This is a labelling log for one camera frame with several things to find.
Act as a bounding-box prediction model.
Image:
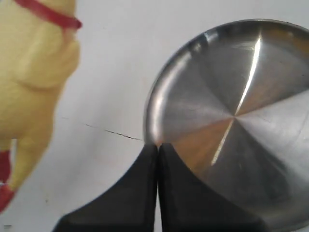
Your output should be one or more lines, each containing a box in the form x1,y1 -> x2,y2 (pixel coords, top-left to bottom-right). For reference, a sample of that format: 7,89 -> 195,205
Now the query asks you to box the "yellow rubber chicken toy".
0,0 -> 82,211

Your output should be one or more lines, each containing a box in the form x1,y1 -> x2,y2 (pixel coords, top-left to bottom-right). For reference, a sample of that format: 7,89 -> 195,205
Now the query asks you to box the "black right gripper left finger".
54,144 -> 158,232

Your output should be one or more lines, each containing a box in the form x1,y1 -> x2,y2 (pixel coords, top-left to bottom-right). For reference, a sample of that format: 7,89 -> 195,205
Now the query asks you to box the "round stainless steel plate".
143,19 -> 309,232

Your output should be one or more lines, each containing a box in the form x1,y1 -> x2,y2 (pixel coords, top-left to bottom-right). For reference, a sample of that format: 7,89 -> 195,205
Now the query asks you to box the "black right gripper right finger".
158,144 -> 269,232

